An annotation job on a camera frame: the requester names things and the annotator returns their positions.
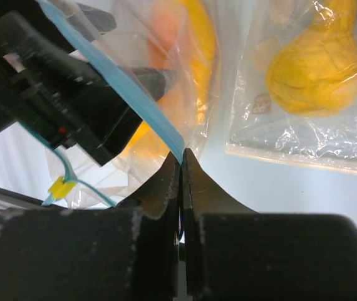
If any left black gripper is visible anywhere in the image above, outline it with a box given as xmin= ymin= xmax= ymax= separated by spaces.
xmin=0 ymin=1 xmax=141 ymax=165

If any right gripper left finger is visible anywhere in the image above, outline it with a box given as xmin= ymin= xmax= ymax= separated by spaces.
xmin=0 ymin=155 xmax=180 ymax=300

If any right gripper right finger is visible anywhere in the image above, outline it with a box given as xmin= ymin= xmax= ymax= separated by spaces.
xmin=181 ymin=149 xmax=357 ymax=300

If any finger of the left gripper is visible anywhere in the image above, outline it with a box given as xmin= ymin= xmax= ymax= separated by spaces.
xmin=118 ymin=66 xmax=177 ymax=102

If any blue zip clear bag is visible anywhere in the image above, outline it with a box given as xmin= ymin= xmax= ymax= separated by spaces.
xmin=18 ymin=0 xmax=222 ymax=209

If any fake yellow lemon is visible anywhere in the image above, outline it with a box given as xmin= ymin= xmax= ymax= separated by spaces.
xmin=135 ymin=1 xmax=217 ymax=142

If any fake orange mango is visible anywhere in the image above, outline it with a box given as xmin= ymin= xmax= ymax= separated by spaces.
xmin=147 ymin=3 xmax=189 ymax=110

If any clear bag with pear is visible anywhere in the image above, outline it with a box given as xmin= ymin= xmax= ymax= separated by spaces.
xmin=226 ymin=1 xmax=357 ymax=174

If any fake yellow pepper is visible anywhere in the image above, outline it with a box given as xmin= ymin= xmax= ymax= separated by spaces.
xmin=265 ymin=1 xmax=357 ymax=116

